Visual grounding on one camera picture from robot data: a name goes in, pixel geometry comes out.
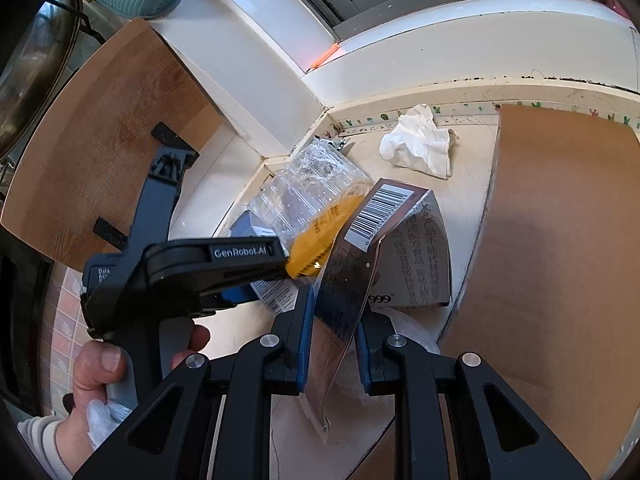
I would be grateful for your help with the yellow snack wrapper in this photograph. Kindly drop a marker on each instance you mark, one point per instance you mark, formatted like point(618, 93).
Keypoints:
point(320, 235)

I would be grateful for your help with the translucent white plastic wrap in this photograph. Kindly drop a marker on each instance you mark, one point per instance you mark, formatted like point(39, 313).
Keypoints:
point(415, 332)

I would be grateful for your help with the black cutting board rack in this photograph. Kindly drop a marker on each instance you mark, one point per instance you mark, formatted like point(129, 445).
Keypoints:
point(165, 132)

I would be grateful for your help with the person's left hand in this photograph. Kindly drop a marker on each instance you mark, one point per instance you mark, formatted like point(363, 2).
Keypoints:
point(100, 370)

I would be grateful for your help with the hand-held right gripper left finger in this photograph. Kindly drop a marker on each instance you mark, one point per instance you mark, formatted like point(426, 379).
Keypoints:
point(302, 350)

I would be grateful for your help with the brown cardboard sheet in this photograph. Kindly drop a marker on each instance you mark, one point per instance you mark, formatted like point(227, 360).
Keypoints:
point(550, 285)

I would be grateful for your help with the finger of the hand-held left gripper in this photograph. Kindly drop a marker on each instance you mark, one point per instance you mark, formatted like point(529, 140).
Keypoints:
point(237, 295)
point(240, 271)

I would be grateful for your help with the steel wok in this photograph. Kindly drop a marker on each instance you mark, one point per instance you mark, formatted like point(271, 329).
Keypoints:
point(35, 60)

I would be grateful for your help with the wooden cutting board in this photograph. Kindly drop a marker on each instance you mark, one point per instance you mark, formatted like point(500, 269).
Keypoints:
point(100, 135)

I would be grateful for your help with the white tissue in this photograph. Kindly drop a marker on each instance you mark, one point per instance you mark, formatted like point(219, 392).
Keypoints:
point(417, 145)

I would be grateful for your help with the clear plastic packaging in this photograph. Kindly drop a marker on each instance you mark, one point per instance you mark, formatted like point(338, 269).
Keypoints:
point(310, 185)

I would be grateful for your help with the white carton silver interior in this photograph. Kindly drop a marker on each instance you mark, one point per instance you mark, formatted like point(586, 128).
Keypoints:
point(345, 300)

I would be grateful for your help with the blue white small box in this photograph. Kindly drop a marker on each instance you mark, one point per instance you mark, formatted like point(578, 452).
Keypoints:
point(250, 225)

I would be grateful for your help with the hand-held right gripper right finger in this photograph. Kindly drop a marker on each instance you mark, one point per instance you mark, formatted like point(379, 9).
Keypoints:
point(367, 360)

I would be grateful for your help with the crinkled clear plastic bag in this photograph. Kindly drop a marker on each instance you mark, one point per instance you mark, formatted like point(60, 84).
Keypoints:
point(102, 420)

